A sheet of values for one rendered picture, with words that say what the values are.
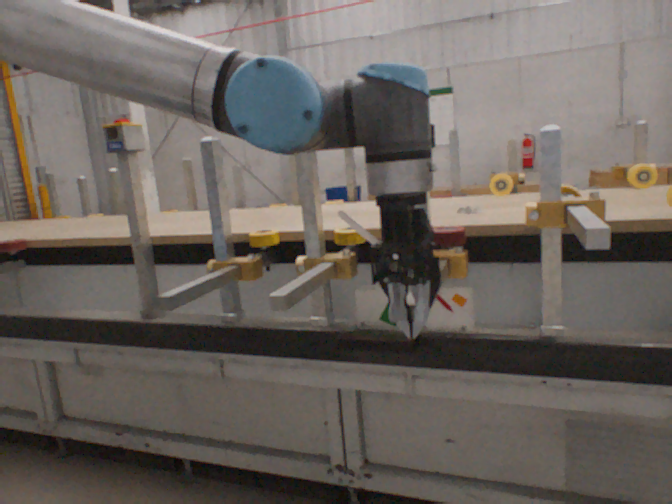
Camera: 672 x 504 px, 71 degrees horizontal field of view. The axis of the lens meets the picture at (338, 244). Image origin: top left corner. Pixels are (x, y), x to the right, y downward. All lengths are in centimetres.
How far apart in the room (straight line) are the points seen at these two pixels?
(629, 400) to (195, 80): 98
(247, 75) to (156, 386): 150
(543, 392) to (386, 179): 66
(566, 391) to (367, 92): 76
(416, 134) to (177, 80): 29
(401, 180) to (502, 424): 95
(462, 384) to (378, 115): 69
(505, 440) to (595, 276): 51
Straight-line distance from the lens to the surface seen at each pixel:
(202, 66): 53
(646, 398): 114
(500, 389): 112
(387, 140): 61
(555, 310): 102
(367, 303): 106
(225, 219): 119
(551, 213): 97
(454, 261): 99
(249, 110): 49
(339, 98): 62
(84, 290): 189
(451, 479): 153
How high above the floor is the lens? 108
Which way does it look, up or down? 10 degrees down
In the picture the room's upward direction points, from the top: 5 degrees counter-clockwise
